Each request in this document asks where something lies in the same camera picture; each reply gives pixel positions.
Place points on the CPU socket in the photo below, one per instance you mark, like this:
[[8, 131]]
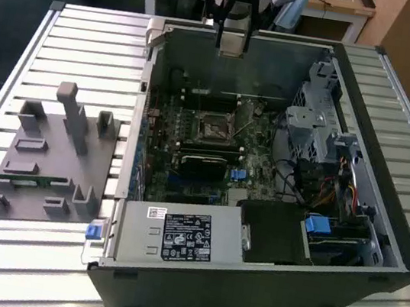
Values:
[[212, 128]]

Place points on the pale blue teach pendant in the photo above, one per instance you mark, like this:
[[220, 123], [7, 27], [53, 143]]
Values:
[[291, 12]]

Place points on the black fan housing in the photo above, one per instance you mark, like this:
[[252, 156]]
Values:
[[207, 98]]

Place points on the silver metal drive cage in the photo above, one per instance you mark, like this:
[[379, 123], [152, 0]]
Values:
[[305, 130]]

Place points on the black installed RAM stick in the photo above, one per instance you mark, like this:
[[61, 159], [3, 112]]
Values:
[[210, 146], [209, 152]]

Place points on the green motherboard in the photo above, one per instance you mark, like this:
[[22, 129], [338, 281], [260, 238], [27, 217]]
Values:
[[258, 161]]

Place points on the black graphics card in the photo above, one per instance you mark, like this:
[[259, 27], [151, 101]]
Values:
[[203, 166]]

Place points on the blue motherboard connector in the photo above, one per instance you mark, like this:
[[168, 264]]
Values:
[[238, 174]]

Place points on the small silver heatsink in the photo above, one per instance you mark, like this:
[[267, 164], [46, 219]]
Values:
[[237, 196]]

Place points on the black plastic shroud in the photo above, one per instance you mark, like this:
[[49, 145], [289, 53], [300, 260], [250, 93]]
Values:
[[274, 233]]

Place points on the blue disk carrier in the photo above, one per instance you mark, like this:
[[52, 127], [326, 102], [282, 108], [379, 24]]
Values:
[[317, 225]]

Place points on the white barcode sticker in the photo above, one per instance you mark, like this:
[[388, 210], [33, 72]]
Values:
[[157, 212]]

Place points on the grey parts rack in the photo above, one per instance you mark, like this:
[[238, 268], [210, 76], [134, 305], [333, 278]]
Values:
[[51, 146]]

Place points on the black rating label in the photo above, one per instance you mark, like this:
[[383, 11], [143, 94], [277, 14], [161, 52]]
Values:
[[186, 237]]

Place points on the silver power supply unit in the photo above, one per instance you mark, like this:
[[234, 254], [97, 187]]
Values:
[[138, 236]]

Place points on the green RAM stick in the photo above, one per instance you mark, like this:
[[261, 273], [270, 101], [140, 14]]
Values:
[[44, 180]]

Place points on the blue case latch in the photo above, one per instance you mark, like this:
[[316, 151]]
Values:
[[93, 231]]

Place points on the black PC case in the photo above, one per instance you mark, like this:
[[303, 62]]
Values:
[[206, 300]]

